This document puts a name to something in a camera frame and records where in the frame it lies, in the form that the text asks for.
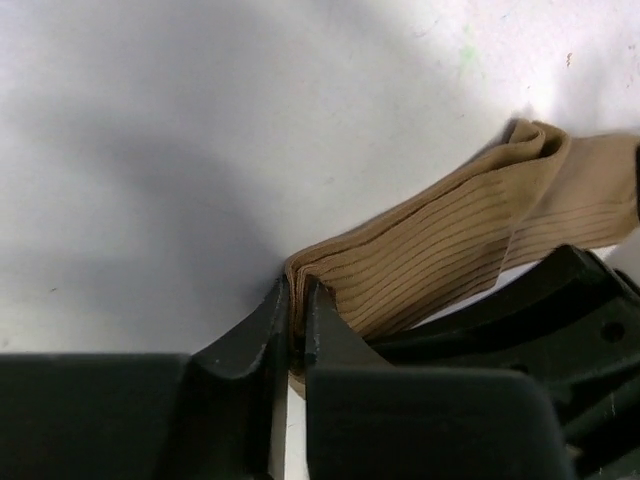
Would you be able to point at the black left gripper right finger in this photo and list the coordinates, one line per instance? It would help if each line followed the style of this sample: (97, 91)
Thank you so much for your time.
(368, 419)

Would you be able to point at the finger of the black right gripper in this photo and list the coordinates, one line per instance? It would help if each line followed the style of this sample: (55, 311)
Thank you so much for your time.
(572, 324)

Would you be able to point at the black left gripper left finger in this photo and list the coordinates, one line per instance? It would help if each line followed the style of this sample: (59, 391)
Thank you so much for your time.
(217, 414)

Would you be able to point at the tan ribbed sock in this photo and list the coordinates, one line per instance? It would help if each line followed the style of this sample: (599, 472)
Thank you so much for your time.
(513, 204)

